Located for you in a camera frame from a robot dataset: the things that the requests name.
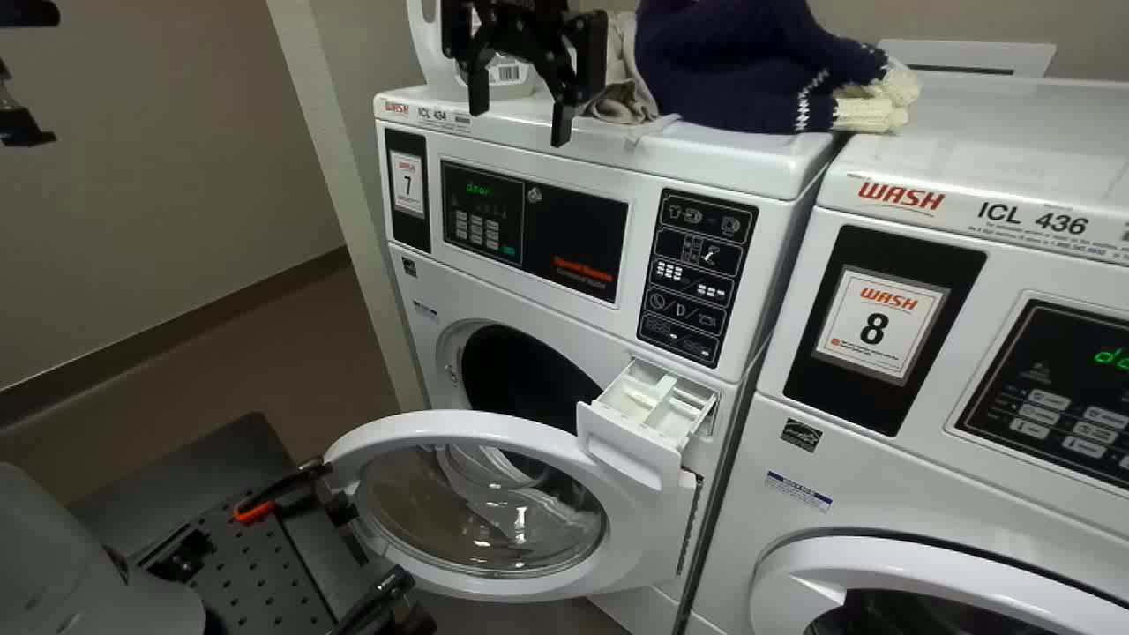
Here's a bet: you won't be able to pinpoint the number 8 wash placard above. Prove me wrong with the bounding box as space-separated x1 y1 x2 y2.
811 263 952 389

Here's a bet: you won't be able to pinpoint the round door of washer 7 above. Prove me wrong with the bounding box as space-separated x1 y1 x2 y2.
321 407 704 607

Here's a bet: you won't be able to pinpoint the blue and white sticker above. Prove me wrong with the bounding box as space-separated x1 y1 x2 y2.
763 468 834 510

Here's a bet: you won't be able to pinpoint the white washing machine number 8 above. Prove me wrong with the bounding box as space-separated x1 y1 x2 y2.
683 67 1129 635

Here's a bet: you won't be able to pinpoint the white washing machine number 7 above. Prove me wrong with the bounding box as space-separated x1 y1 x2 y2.
371 82 839 635

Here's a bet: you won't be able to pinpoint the navy knitted garment white cuffs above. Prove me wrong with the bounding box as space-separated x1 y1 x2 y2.
630 0 929 139

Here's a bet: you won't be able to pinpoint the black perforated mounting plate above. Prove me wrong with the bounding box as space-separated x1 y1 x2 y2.
130 490 363 635

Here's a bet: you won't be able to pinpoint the white detergent dispenser drawer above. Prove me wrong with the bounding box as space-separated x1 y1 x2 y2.
571 356 723 497

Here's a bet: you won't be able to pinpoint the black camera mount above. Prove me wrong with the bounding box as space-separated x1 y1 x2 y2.
0 0 64 151

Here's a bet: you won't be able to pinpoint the round door of washer 8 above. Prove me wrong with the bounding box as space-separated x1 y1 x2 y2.
745 532 1129 635

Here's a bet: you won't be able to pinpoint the black clamp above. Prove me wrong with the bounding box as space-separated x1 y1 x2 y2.
143 527 217 588
336 559 441 635

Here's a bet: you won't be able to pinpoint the grey rounded robot base cover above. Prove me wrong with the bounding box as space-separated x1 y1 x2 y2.
0 460 212 635

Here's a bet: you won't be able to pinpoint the number 7 placard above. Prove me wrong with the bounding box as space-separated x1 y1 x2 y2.
388 148 426 223

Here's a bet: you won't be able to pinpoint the red handled clamp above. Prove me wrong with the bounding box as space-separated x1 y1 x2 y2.
229 460 336 530

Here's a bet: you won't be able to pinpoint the white wall corner trim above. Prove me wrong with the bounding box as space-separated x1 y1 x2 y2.
259 0 430 414

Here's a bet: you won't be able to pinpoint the flat white box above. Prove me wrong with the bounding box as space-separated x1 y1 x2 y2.
874 35 1060 82

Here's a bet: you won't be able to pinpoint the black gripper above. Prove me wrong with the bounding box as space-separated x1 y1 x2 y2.
436 0 613 151

